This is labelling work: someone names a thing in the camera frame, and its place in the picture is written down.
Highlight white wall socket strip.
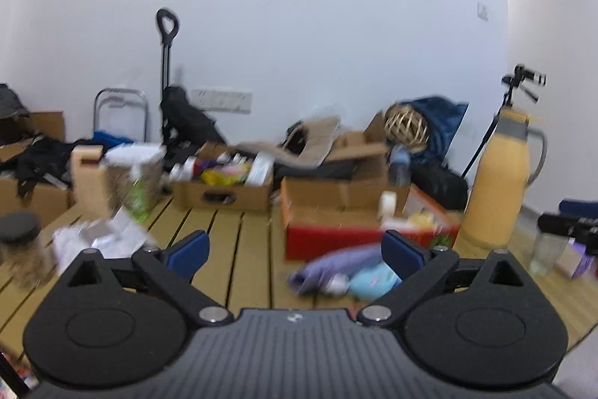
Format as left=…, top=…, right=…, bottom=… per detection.
left=191, top=88, right=253, bottom=114

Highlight black trolley bag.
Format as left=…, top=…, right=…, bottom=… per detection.
left=161, top=86, right=226, bottom=157

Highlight pale yellow sponge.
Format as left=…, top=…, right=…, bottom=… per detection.
left=409, top=212, right=436, bottom=230

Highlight green spray bottle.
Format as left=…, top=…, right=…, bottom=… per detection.
left=128, top=165, right=153, bottom=223

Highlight purple cloth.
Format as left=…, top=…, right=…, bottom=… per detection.
left=287, top=244, right=389, bottom=296

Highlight dark grey backpack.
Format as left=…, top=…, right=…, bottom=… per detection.
left=0, top=83, right=31, bottom=120

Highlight wicker ball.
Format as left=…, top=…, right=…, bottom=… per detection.
left=384, top=104, right=429, bottom=153

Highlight purple white box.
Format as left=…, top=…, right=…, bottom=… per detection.
left=571, top=240, right=598, bottom=279

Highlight large open cardboard box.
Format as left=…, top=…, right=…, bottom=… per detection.
left=275, top=111, right=413, bottom=196

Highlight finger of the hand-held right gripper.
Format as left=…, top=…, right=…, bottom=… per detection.
left=537, top=214, right=598, bottom=243
left=559, top=199, right=598, bottom=217

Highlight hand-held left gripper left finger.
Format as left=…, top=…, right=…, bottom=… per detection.
left=63, top=230, right=234, bottom=327

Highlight clear blue water bottle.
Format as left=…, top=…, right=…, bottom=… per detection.
left=388, top=145, right=412, bottom=187

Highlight yellow snack packet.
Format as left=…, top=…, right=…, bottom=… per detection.
left=201, top=164, right=249, bottom=187

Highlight black clothes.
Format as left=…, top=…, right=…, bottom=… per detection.
left=0, top=137, right=104, bottom=196

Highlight yellow thermos jug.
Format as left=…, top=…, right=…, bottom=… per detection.
left=455, top=108, right=547, bottom=251

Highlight black trolley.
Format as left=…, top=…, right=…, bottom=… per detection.
left=155, top=9, right=181, bottom=110

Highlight clear glass cup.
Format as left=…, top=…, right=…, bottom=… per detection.
left=530, top=231, right=569, bottom=277

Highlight small brown cardboard box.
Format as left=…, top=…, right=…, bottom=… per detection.
left=170, top=142, right=274, bottom=213

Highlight black tripod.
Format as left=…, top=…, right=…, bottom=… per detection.
left=460, top=74, right=538, bottom=180

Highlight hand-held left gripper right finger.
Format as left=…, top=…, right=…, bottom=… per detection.
left=357, top=230, right=536, bottom=329

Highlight tan paper carton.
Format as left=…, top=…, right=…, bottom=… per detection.
left=70, top=145, right=113, bottom=214

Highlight white tape roll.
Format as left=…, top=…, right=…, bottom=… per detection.
left=379, top=191, right=398, bottom=220

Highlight red cardboard box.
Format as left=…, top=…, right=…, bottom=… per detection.
left=280, top=177, right=463, bottom=262

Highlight metal folding stool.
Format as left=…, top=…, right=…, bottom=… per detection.
left=93, top=88, right=150, bottom=144

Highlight torn cardboard sheet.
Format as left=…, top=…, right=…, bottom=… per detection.
left=236, top=117, right=344, bottom=168

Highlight white packet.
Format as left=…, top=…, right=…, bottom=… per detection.
left=245, top=151, right=274, bottom=187

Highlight white crumpled paper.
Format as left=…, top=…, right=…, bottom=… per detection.
left=53, top=206, right=158, bottom=265

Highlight glass jar black lid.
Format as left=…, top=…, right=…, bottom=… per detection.
left=0, top=212, right=55, bottom=288

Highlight cardboard box with clothes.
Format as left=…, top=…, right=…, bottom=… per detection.
left=0, top=111, right=74, bottom=218

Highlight white bottle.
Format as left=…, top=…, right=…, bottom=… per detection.
left=170, top=156, right=198, bottom=183

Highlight clear plastic container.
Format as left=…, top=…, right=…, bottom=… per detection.
left=105, top=145, right=165, bottom=213

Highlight camera on tripod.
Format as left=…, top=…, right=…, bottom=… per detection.
left=502, top=65, right=547, bottom=89

